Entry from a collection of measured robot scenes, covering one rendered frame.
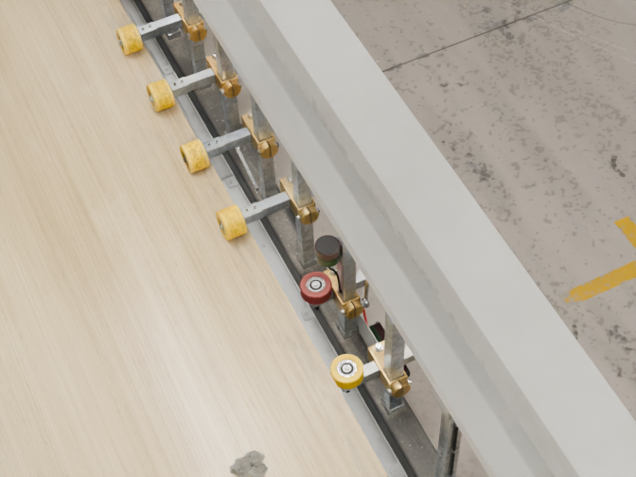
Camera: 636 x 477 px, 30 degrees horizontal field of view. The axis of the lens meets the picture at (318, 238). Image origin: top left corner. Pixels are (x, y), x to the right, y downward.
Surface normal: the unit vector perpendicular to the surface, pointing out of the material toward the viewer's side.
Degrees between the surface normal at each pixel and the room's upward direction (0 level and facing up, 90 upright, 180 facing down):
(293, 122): 61
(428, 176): 0
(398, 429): 0
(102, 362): 0
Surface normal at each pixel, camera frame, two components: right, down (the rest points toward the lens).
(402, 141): -0.04, -0.59
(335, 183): -0.80, 0.04
